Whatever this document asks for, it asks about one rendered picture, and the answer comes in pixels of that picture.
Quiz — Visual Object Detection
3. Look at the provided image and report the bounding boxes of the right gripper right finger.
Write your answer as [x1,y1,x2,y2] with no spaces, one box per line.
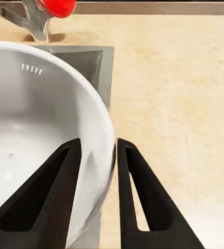
[117,138,205,249]

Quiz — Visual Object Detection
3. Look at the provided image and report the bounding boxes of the coffee cup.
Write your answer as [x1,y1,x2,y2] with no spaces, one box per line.
[0,40,116,249]

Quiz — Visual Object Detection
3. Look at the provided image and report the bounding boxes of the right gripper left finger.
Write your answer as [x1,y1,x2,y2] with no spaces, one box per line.
[0,138,82,249]

